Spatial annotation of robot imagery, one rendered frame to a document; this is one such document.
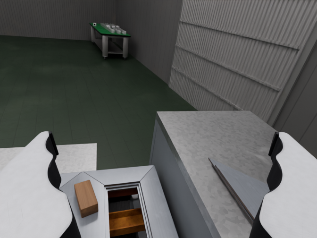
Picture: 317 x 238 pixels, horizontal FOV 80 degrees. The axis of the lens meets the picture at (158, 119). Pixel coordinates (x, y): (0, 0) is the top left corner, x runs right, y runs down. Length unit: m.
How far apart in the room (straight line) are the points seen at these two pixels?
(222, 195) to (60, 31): 8.39
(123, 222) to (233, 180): 0.53
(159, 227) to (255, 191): 0.35
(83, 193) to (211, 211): 0.46
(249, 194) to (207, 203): 0.14
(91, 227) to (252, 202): 0.53
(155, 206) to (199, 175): 0.24
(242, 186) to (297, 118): 1.91
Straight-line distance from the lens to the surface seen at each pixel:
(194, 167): 0.71
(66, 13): 8.62
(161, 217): 0.81
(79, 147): 1.23
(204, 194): 0.64
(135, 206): 1.03
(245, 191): 0.68
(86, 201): 0.78
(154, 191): 0.88
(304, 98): 2.49
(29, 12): 8.65
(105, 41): 5.92
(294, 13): 2.59
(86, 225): 0.79
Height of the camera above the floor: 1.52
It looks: 30 degrees down
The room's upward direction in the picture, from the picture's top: 9 degrees clockwise
